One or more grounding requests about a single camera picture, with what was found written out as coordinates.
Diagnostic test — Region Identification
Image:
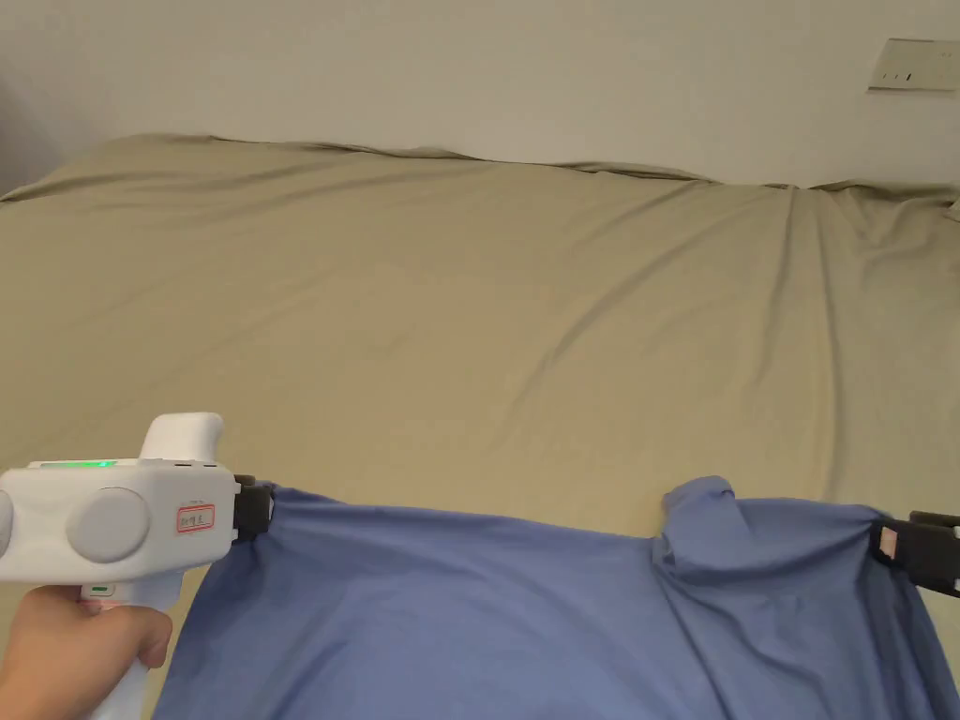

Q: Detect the beige wall switch panel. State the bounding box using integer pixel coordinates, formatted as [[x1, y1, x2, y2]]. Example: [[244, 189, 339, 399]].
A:
[[865, 37, 960, 95]]

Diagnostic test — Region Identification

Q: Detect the bed with beige sheet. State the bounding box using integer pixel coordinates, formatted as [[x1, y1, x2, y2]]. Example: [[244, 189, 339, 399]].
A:
[[0, 133, 960, 720]]

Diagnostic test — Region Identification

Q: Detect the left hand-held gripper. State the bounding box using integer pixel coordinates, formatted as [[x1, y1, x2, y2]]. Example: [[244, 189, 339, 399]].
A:
[[0, 412, 278, 720]]

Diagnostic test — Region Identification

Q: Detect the person's left hand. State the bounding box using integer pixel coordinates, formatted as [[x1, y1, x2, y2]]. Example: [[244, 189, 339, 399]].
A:
[[0, 581, 175, 720]]

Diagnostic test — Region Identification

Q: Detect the blue garment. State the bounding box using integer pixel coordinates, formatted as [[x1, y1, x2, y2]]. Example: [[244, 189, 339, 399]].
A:
[[153, 473, 960, 720]]

